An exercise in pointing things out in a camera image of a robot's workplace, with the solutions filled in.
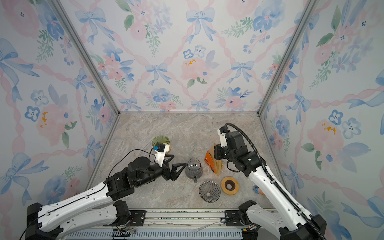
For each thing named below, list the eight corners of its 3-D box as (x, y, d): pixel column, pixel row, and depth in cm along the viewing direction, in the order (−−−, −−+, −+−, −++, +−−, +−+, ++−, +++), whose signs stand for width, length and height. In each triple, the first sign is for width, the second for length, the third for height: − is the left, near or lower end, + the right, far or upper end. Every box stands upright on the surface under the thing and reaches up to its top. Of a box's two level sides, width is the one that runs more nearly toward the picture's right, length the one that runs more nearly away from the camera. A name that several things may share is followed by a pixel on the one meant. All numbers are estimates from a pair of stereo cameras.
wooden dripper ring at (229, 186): (222, 195, 83) (222, 193, 81) (220, 178, 89) (220, 176, 87) (239, 195, 83) (240, 193, 81) (236, 178, 89) (237, 176, 87)
